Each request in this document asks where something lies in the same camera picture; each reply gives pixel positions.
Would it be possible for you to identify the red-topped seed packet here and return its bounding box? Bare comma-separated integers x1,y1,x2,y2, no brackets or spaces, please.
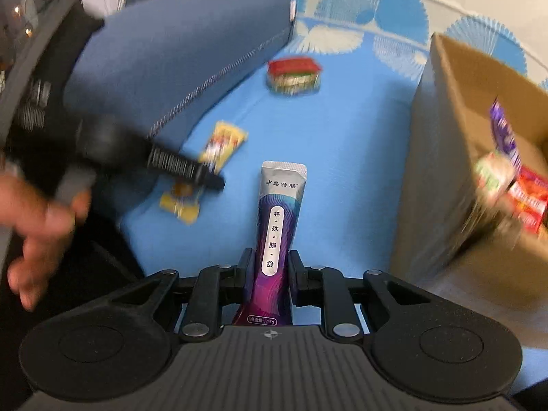
266,57,323,96

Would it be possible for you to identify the cardboard box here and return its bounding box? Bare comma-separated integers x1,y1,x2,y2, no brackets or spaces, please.
390,32,548,324

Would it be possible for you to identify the blue fan-patterned sheet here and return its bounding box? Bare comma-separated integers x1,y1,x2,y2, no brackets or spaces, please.
120,0,548,395

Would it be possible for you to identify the silver purple sachet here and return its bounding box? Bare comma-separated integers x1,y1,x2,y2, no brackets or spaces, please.
233,161,307,327

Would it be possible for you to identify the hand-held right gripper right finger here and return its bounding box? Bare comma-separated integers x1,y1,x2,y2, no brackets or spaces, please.
288,249,434,340

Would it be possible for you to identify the purple cartoon candy packet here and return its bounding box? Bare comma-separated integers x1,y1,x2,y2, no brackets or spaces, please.
489,99,524,169

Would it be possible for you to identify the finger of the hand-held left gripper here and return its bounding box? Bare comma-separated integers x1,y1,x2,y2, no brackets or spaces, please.
148,145,226,192

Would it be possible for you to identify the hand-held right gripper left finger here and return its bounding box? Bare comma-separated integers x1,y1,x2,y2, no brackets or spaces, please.
100,247,254,344

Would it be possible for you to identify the person's left hand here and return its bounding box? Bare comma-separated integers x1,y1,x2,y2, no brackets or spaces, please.
0,170,93,311

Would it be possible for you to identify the clear biscuit packet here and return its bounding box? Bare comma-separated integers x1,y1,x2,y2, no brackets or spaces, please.
466,152,519,240

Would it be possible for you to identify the large red snack packet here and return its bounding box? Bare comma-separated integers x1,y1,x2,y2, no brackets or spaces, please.
507,165,548,235

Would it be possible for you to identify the blue denim sofa cushion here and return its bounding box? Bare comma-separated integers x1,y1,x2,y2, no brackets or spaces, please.
63,0,297,227

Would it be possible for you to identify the yellow snack packet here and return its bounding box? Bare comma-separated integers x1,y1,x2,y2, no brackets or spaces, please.
159,121,249,226

